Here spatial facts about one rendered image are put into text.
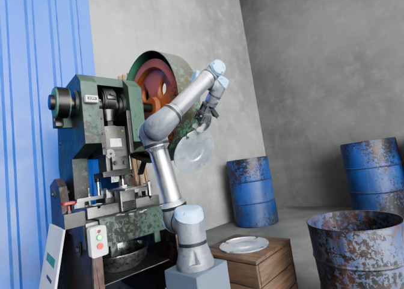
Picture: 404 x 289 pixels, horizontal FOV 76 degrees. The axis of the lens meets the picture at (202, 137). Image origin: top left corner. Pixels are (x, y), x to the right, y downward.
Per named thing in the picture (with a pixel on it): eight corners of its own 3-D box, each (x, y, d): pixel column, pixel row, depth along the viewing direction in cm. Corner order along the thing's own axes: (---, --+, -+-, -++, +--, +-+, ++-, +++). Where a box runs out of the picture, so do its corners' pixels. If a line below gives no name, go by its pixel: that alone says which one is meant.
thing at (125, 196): (150, 208, 146) (147, 184, 147) (127, 213, 136) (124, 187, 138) (130, 207, 164) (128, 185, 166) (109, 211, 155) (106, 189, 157)
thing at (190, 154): (219, 152, 170) (218, 151, 170) (205, 121, 151) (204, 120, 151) (186, 181, 162) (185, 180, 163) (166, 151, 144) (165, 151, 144)
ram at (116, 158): (133, 168, 162) (127, 122, 165) (109, 170, 152) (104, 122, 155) (121, 170, 174) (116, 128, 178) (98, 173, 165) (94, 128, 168)
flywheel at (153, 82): (148, 148, 237) (199, 161, 183) (128, 149, 224) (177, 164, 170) (151, 67, 230) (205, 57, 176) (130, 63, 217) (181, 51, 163)
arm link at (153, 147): (175, 241, 108) (140, 117, 110) (165, 235, 121) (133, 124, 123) (200, 230, 113) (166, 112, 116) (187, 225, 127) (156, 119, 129)
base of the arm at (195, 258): (221, 261, 104) (217, 235, 105) (196, 276, 93) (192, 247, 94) (195, 256, 114) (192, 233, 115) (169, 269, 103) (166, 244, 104)
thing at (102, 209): (160, 203, 167) (159, 194, 168) (87, 220, 137) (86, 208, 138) (138, 203, 189) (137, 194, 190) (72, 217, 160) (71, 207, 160)
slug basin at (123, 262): (160, 260, 158) (158, 243, 159) (104, 282, 135) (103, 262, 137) (135, 252, 183) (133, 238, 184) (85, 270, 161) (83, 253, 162)
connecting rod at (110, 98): (125, 136, 165) (120, 85, 169) (106, 136, 157) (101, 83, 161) (113, 142, 180) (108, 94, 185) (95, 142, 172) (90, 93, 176)
